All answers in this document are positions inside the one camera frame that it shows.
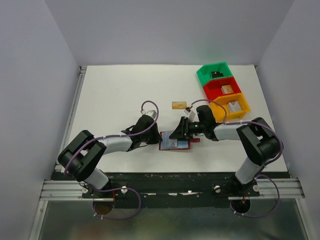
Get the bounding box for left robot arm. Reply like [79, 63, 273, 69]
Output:
[57, 110, 162, 198]

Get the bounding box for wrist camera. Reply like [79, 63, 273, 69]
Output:
[184, 107, 196, 122]
[141, 110, 158, 120]

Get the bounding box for green plastic bin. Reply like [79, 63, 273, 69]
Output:
[196, 62, 233, 86]

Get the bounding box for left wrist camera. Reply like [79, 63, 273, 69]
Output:
[141, 110, 158, 120]

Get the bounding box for gold credit card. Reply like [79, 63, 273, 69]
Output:
[171, 101, 188, 110]

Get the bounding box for aluminium front rail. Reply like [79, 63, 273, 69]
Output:
[39, 178, 305, 202]

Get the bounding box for white VIP card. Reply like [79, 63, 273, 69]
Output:
[160, 130, 178, 150]

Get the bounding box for white box in yellow bin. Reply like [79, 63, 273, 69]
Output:
[227, 101, 242, 113]

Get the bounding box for tan box in red bin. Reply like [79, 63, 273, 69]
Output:
[221, 85, 234, 95]

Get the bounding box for black item in green bin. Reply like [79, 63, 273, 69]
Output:
[211, 71, 224, 79]

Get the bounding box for red leather card holder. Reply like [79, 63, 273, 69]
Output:
[158, 131, 200, 151]

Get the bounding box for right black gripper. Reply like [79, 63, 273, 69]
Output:
[169, 116, 206, 141]

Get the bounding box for aluminium left side rail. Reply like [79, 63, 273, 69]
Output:
[55, 65, 88, 171]

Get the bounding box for aluminium rail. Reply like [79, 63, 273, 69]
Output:
[39, 178, 305, 202]
[55, 65, 88, 171]

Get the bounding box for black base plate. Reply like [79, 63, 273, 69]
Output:
[51, 171, 292, 210]

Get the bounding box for red plastic bin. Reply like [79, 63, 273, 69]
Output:
[203, 76, 242, 100]

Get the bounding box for yellow plastic bin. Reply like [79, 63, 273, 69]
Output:
[209, 93, 251, 122]

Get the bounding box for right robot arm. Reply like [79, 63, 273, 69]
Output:
[168, 105, 284, 196]

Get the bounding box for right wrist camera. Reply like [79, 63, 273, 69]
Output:
[184, 107, 196, 122]

